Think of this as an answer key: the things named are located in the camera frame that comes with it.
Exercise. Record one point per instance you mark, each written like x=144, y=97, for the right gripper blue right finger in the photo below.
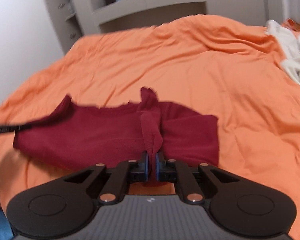
x=181, y=176

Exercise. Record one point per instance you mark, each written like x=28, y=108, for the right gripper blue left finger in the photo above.
x=121, y=177

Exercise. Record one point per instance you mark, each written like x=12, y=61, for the dark red shirt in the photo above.
x=74, y=137

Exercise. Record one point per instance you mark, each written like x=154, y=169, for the white crumpled clothes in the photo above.
x=289, y=42

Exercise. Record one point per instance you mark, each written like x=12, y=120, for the orange bed cover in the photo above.
x=211, y=64

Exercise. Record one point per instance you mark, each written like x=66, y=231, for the grey wall cabinet unit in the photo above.
x=72, y=19

